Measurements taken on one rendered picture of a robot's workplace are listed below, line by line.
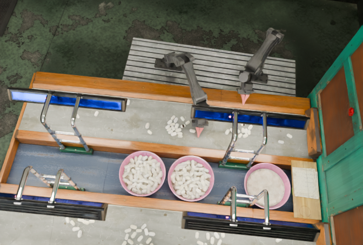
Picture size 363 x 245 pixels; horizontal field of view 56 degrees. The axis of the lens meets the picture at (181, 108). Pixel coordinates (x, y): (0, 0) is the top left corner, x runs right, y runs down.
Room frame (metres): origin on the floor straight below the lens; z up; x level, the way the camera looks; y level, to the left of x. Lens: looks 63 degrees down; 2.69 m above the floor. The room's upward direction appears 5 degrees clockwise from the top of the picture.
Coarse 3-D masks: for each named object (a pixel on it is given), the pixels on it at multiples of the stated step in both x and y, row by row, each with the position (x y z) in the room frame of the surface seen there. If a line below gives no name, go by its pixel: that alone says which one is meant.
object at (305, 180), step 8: (296, 168) 0.65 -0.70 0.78; (304, 168) 0.65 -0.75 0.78; (296, 176) 0.60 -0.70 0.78; (304, 176) 0.60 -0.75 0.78; (312, 176) 0.61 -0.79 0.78; (296, 184) 0.55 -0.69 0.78; (304, 184) 0.56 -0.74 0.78; (312, 184) 0.56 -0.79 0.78; (296, 192) 0.51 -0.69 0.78; (304, 192) 0.51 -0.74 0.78; (312, 192) 0.52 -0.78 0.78
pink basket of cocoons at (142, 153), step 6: (132, 156) 0.64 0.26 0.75; (138, 156) 0.65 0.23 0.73; (156, 156) 0.65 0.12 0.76; (126, 162) 0.60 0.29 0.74; (162, 162) 0.61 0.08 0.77; (120, 168) 0.55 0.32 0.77; (162, 168) 0.59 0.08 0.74; (120, 174) 0.52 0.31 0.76; (120, 180) 0.49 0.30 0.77; (162, 180) 0.51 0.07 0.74; (132, 192) 0.43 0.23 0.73
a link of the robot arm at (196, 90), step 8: (192, 56) 1.17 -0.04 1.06; (176, 64) 1.16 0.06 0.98; (184, 64) 1.12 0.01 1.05; (192, 64) 1.13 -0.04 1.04; (192, 72) 1.09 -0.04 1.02; (192, 80) 1.05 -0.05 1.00; (192, 88) 1.01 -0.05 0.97; (200, 88) 1.02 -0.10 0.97; (192, 96) 0.98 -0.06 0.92; (200, 96) 0.98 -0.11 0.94
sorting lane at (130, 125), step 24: (24, 120) 0.81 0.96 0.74; (48, 120) 0.82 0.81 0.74; (96, 120) 0.85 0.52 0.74; (120, 120) 0.87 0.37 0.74; (144, 120) 0.88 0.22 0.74; (168, 120) 0.90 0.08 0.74; (192, 144) 0.75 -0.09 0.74; (216, 144) 0.77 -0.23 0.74; (240, 144) 0.78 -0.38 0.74; (288, 144) 0.81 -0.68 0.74
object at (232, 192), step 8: (232, 192) 0.39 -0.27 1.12; (264, 192) 0.41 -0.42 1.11; (224, 200) 0.41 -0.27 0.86; (232, 200) 0.35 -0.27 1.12; (240, 200) 0.42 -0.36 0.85; (248, 200) 0.42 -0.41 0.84; (256, 200) 0.41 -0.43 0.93; (264, 200) 0.37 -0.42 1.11; (232, 208) 0.32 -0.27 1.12; (264, 208) 0.33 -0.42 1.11; (232, 216) 0.28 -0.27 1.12; (264, 216) 0.30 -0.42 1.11; (232, 224) 0.25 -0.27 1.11
